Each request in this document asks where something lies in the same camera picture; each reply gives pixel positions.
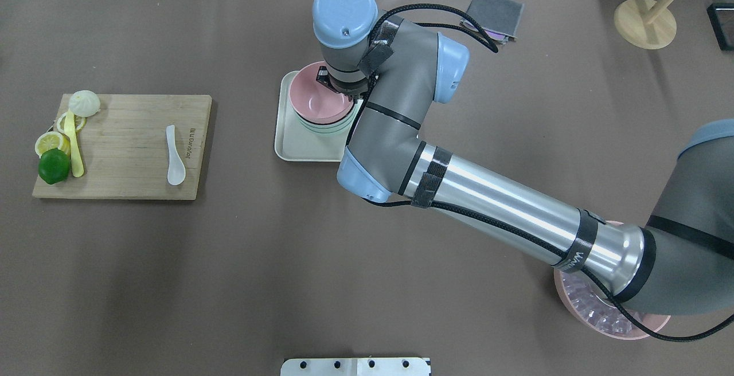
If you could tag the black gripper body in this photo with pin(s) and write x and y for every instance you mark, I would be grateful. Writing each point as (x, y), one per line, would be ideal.
(346, 87)

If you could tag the small pink bowl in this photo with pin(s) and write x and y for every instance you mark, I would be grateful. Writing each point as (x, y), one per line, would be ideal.
(314, 102)

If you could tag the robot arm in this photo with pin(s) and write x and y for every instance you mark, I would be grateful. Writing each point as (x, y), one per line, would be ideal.
(587, 152)

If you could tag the upper green bowl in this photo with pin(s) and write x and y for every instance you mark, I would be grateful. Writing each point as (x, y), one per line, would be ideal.
(345, 118)

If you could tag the white ceramic spoon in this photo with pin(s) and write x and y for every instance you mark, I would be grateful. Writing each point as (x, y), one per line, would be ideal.
(176, 170)

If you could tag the yellow plastic spoon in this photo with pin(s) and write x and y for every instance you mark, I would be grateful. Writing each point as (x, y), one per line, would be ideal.
(69, 127)

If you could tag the large pink ice bowl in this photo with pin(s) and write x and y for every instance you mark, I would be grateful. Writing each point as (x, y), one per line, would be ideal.
(588, 305)

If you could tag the cream serving tray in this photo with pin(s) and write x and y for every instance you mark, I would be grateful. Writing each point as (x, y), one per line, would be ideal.
(294, 142)

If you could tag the grey folded cloth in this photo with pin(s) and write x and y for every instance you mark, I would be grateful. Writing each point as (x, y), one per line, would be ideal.
(499, 18)

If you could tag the wooden cutting board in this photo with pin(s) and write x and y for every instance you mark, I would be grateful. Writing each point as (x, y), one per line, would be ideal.
(124, 149)

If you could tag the white steamed bun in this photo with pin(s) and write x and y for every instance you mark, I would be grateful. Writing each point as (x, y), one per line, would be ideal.
(84, 103)

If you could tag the lemon slice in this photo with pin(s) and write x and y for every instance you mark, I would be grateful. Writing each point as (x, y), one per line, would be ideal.
(52, 140)
(79, 121)

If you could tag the wooden mug tree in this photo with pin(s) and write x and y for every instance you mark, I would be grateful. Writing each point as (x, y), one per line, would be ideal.
(647, 24)

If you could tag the green lime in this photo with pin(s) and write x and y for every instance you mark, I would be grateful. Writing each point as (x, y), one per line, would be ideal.
(54, 166)

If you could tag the white camera post base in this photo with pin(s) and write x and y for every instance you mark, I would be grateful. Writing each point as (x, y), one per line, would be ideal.
(357, 366)

